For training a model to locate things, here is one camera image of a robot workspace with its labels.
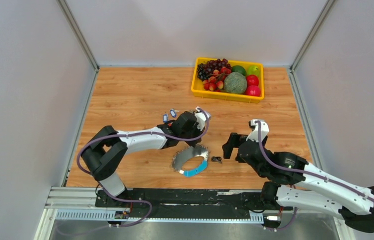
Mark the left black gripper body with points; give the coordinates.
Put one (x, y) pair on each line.
(195, 132)

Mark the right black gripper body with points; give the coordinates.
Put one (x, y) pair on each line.
(264, 141)

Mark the black tagged key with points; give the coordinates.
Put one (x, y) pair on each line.
(216, 159)

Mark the large keyring with small rings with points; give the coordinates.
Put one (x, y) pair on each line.
(191, 161)

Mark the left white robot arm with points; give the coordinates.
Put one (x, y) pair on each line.
(104, 152)

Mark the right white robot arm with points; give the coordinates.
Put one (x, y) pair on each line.
(295, 182)

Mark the blue tag key left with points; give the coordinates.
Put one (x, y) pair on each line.
(165, 118)

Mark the yellow plastic fruit tray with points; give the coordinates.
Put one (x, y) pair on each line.
(198, 90)

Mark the lower red apple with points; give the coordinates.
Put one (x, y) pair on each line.
(253, 90)

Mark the red apple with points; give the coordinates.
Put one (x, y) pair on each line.
(252, 80)
(253, 90)

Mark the red cherries cluster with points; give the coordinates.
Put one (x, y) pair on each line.
(213, 80)

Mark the green netted melon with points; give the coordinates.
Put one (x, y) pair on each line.
(235, 83)

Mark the dark purple grape bunch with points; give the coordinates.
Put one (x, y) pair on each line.
(219, 68)

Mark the upper red apple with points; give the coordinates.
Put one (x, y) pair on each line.
(252, 80)

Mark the dark green lime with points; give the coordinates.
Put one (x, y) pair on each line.
(239, 69)

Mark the light green apple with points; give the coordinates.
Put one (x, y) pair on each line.
(253, 70)

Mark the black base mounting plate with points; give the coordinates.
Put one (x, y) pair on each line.
(188, 203)

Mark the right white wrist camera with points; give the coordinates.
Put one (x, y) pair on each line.
(259, 130)

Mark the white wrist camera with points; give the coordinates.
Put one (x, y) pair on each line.
(202, 117)
(259, 130)

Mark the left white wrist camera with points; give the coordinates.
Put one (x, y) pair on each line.
(202, 117)

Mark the aluminium front rail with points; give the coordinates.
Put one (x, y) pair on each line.
(87, 213)

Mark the right aluminium corner post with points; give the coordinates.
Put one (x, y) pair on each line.
(312, 33)

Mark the aluminium corner post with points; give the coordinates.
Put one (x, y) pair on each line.
(66, 10)
(312, 33)

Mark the left aluminium corner post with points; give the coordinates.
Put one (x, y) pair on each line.
(66, 10)

